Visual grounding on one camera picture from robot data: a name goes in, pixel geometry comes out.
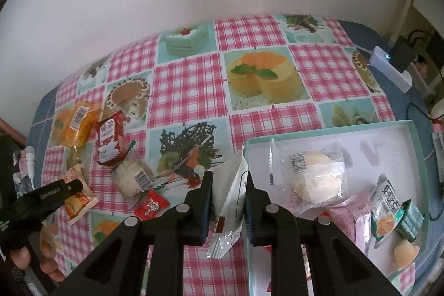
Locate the pale bun in clear wrap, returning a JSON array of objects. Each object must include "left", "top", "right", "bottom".
[{"left": 111, "top": 157, "right": 157, "bottom": 199}]

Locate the white snack packet black print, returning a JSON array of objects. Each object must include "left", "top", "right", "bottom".
[{"left": 369, "top": 174, "right": 405, "bottom": 243}]

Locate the black cable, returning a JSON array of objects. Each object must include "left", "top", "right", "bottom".
[{"left": 406, "top": 28, "right": 438, "bottom": 121}]

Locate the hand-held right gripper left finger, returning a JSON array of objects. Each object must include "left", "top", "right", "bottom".
[{"left": 55, "top": 170, "right": 214, "bottom": 296}]

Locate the teal cardboard box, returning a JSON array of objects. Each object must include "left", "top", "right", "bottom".
[{"left": 242, "top": 120, "right": 428, "bottom": 296}]

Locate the pink orange snack packet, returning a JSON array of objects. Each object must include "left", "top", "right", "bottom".
[{"left": 60, "top": 164, "right": 99, "bottom": 225}]

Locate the pink checkered cake print tablecloth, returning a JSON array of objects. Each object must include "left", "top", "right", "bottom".
[{"left": 45, "top": 14, "right": 417, "bottom": 296}]

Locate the black power adapter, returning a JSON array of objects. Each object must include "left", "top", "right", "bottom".
[{"left": 388, "top": 36, "right": 418, "bottom": 72}]

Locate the person's left hand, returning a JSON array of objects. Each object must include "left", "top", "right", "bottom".
[{"left": 10, "top": 223, "right": 66, "bottom": 283}]

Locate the red candy packet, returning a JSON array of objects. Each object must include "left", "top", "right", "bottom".
[{"left": 133, "top": 190, "right": 170, "bottom": 221}]

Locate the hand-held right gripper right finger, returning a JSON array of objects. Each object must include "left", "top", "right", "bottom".
[{"left": 244, "top": 170, "right": 401, "bottom": 296}]

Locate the red sauce packet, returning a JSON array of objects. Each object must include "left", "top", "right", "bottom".
[{"left": 94, "top": 110, "right": 125, "bottom": 166}]

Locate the white power strip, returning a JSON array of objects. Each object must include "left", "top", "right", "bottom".
[{"left": 368, "top": 46, "right": 413, "bottom": 93}]

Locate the bread bun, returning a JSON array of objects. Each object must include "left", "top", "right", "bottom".
[{"left": 269, "top": 137, "right": 354, "bottom": 208}]

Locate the white snack packet orange flower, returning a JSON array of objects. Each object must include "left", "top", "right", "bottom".
[{"left": 206, "top": 150, "right": 250, "bottom": 260}]

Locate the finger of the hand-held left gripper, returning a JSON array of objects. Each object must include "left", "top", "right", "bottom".
[{"left": 20, "top": 180, "right": 85, "bottom": 215}]

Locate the white round container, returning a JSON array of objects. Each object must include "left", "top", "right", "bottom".
[{"left": 428, "top": 98, "right": 444, "bottom": 120}]

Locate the green snack packet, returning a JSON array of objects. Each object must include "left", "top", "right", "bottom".
[{"left": 393, "top": 199, "right": 424, "bottom": 243}]

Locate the peach jelly cup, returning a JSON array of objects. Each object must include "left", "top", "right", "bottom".
[{"left": 393, "top": 240, "right": 420, "bottom": 272}]

